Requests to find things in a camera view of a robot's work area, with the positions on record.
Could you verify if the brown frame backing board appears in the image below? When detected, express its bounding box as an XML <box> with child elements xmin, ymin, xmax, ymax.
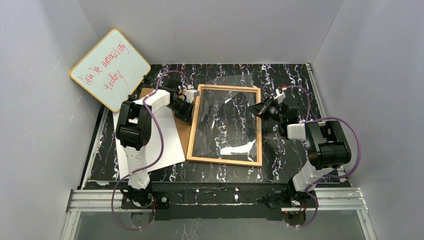
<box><xmin>154</xmin><ymin>89</ymin><xmax>199</xmax><ymax>158</ymax></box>

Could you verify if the clear frame glass sheet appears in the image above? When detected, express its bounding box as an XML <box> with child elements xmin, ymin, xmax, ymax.
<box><xmin>191</xmin><ymin>73</ymin><xmax>261</xmax><ymax>163</ymax></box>

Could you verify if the printed colour photo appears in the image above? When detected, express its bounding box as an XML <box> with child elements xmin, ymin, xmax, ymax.
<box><xmin>112</xmin><ymin>99</ymin><xmax>186</xmax><ymax>180</ymax></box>

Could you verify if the wooden picture frame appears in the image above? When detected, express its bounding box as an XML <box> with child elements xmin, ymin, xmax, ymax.
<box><xmin>186</xmin><ymin>84</ymin><xmax>262</xmax><ymax>167</ymax></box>

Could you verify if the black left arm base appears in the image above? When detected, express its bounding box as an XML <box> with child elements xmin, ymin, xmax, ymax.
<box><xmin>120</xmin><ymin>189</ymin><xmax>171</xmax><ymax>210</ymax></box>

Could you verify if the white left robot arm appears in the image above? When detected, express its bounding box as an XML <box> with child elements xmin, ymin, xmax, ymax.
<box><xmin>115</xmin><ymin>79</ymin><xmax>200</xmax><ymax>190</ymax></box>

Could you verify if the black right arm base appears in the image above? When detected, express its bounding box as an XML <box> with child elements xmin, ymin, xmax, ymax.
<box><xmin>265</xmin><ymin>189</ymin><xmax>318</xmax><ymax>211</ymax></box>

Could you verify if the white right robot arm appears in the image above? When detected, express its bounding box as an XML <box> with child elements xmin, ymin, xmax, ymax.
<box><xmin>247</xmin><ymin>91</ymin><xmax>352</xmax><ymax>194</ymax></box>

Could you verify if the yellow-edged whiteboard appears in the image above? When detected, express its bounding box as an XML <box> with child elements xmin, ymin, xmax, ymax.
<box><xmin>69</xmin><ymin>28</ymin><xmax>151</xmax><ymax>113</ymax></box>

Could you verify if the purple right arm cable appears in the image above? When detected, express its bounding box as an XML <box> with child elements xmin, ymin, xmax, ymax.
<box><xmin>281</xmin><ymin>85</ymin><xmax>363</xmax><ymax>229</ymax></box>

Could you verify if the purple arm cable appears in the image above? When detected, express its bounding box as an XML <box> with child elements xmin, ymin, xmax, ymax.
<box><xmin>281</xmin><ymin>85</ymin><xmax>363</xmax><ymax>229</ymax></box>
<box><xmin>110</xmin><ymin>70</ymin><xmax>191</xmax><ymax>232</ymax></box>

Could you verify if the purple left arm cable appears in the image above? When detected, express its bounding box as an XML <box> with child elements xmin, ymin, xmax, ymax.
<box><xmin>110</xmin><ymin>70</ymin><xmax>191</xmax><ymax>232</ymax></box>

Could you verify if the aluminium mounting rail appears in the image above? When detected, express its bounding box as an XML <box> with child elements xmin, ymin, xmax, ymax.
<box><xmin>66</xmin><ymin>187</ymin><xmax>368</xmax><ymax>212</ymax></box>

